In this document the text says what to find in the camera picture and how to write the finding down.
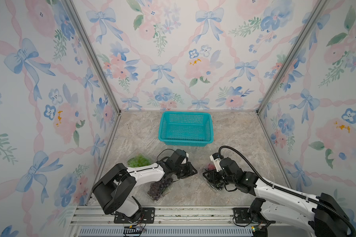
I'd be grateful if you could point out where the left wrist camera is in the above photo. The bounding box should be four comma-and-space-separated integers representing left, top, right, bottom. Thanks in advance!
180, 150, 188, 158

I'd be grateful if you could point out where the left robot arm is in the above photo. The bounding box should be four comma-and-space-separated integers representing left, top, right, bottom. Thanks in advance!
92, 149, 197, 219

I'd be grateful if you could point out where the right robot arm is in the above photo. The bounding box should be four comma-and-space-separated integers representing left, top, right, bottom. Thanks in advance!
205, 154, 352, 237

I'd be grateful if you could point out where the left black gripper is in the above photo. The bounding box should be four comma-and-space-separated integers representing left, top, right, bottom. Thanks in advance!
173, 161, 198, 179

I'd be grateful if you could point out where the dark purple grape bunch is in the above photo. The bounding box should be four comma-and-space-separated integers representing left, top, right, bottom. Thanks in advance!
147, 178, 173, 201

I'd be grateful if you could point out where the teal plastic basket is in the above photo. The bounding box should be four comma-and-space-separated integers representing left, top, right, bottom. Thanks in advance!
158, 111, 214, 147

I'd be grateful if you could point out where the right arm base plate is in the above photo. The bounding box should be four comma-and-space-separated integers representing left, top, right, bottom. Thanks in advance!
232, 207, 269, 225

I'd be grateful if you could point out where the green grape bunch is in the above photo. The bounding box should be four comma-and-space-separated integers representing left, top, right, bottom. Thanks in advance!
127, 154, 152, 168

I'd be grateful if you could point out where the aluminium front rail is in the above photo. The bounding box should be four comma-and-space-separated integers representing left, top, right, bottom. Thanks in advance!
66, 206, 311, 237

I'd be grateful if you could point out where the red grape bunch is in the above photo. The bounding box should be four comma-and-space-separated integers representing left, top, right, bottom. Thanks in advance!
207, 164, 216, 171

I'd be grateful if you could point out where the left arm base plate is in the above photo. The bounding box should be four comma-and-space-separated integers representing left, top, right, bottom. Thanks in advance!
114, 207, 155, 225

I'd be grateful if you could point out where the clear plastic clamshell container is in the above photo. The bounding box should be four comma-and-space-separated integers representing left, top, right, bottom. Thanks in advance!
126, 149, 154, 168

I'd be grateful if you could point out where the black corrugated cable conduit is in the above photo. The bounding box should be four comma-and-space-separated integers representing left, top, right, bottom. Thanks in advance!
218, 145, 356, 237

